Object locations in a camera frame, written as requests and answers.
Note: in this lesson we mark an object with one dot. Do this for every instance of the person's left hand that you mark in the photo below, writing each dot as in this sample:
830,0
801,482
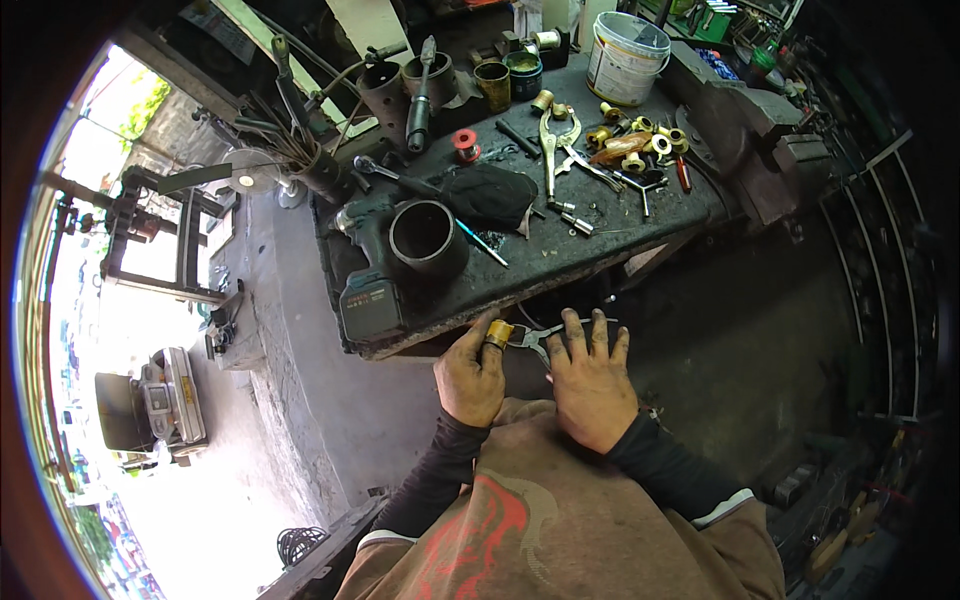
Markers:
469,382

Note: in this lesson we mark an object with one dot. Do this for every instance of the person's right hand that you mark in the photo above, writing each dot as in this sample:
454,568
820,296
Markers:
596,397

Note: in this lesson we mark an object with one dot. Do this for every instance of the steel circlip pliers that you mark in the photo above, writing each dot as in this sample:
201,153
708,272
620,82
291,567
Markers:
534,336

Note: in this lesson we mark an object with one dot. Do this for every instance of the short black steel pipe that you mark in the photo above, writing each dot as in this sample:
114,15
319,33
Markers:
442,259

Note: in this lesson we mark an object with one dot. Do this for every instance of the person's body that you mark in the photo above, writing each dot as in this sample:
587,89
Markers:
570,525

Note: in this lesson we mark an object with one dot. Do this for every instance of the chrome socket bit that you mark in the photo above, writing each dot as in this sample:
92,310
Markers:
562,205
577,224

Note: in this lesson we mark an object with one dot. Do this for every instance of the black cloth cap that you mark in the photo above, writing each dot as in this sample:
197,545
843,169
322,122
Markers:
487,196

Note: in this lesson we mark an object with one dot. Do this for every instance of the steel ratchet wrench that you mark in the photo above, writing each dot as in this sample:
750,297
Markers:
390,174

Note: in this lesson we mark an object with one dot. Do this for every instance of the grey long nose pliers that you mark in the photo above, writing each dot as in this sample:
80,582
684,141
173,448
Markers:
589,165

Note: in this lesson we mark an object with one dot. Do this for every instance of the silver locking pliers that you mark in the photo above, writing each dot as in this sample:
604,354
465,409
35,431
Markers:
550,154

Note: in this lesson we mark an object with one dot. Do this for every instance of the black steel rod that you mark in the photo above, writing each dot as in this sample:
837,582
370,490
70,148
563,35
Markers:
517,139

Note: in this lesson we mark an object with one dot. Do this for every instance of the brown plastic wrapper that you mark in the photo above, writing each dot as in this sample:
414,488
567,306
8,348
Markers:
619,148

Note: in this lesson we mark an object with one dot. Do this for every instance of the group of brass fittings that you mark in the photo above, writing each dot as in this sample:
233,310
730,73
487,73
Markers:
660,144

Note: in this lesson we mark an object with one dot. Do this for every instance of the black pot of metal rods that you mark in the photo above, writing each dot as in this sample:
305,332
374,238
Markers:
315,169

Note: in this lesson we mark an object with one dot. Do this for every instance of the heap of floor clutter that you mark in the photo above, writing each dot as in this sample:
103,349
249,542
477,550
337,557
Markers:
840,517

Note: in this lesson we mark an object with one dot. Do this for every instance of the black air tool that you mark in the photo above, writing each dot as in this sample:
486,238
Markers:
420,112

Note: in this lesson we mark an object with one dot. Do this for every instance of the perforated dark steel tube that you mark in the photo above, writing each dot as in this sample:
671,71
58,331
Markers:
384,105

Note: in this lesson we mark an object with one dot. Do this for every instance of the rusty yellow tin can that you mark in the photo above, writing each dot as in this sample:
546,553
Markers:
493,88

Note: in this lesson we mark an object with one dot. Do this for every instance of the grey bench vise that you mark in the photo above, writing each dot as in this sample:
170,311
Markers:
739,139

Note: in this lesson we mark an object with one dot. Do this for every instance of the dark steel pipe section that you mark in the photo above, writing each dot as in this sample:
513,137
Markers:
442,82

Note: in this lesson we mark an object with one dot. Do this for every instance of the small desk fan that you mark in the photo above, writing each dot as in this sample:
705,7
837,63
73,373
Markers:
249,171

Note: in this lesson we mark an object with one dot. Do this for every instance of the blue tin can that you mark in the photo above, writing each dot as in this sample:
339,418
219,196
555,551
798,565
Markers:
523,79

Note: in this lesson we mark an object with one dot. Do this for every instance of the silver parked car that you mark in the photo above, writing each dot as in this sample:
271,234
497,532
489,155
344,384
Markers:
161,409

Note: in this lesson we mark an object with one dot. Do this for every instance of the white plastic bucket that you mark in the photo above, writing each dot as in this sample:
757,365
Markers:
622,67

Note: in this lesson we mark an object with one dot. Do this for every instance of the white tape roll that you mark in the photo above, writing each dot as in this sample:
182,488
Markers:
547,40

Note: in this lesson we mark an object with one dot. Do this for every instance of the cluttered tool shelf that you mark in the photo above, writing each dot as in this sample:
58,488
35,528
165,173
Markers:
720,37

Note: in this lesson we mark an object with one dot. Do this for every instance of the black metal frame stand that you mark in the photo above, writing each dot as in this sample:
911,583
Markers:
150,225

